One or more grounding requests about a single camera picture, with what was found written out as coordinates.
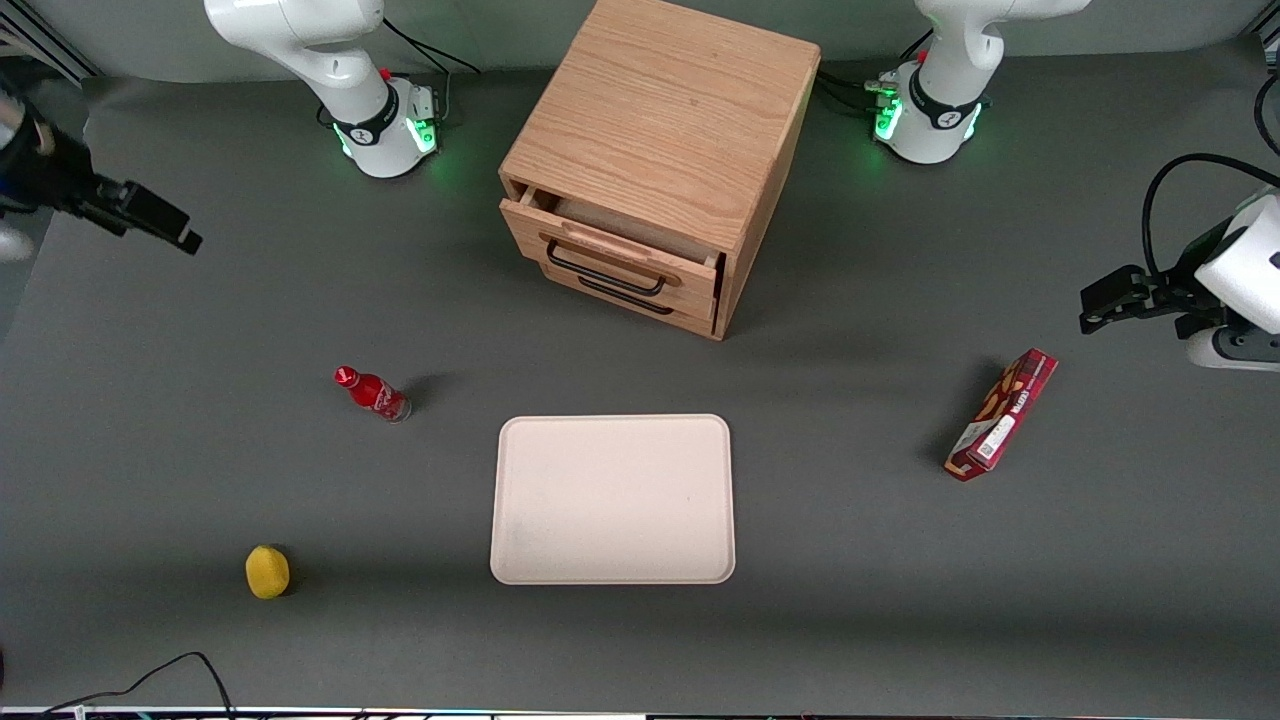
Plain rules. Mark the beige rectangular tray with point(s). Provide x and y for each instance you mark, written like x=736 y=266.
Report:
x=612 y=500

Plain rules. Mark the yellow lemon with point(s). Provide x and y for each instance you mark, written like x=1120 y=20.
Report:
x=267 y=572

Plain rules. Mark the wooden drawer without pull strip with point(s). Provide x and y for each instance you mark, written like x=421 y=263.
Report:
x=690 y=318

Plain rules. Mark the aluminium frame profile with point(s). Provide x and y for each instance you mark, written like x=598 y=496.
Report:
x=40 y=40

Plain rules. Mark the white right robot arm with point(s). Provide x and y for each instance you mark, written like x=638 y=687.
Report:
x=300 y=40

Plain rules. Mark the small red soda bottle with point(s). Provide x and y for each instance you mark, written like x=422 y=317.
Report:
x=372 y=394

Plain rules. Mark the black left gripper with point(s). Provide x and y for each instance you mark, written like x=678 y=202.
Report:
x=1178 y=295

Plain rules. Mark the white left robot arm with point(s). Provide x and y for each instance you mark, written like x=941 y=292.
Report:
x=945 y=100

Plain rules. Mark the wooden drawer cabinet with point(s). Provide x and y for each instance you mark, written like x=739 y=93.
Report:
x=660 y=110

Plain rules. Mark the red snack box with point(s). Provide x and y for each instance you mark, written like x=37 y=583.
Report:
x=1002 y=418

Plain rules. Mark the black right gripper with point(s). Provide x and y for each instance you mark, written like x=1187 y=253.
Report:
x=52 y=172

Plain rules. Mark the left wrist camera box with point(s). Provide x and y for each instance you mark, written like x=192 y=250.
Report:
x=1235 y=350

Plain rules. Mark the wooden drawer with pull strip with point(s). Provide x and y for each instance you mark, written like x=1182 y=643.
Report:
x=530 y=230

